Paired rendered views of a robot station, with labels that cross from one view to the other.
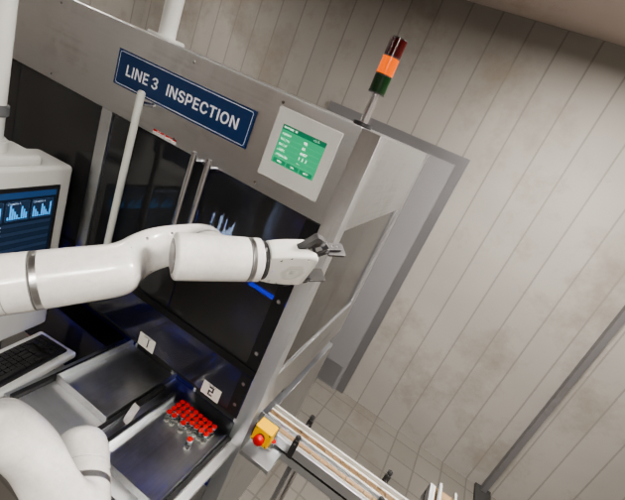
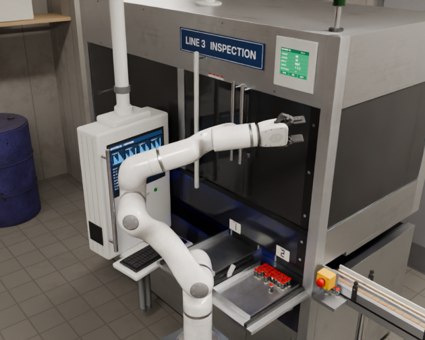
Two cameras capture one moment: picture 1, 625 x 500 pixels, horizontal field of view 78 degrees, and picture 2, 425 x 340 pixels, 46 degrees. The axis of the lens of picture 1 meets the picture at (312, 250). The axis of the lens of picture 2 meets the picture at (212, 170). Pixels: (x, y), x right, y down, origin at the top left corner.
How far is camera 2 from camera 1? 109 cm
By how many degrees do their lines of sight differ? 29
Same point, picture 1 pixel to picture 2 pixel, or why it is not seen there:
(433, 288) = not seen: outside the picture
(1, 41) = (121, 50)
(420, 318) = not seen: outside the picture
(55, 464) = (183, 253)
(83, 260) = (175, 146)
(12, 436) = (164, 234)
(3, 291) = (150, 163)
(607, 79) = not seen: outside the picture
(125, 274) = (192, 150)
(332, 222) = (327, 105)
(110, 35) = (173, 20)
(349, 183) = (330, 74)
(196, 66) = (224, 25)
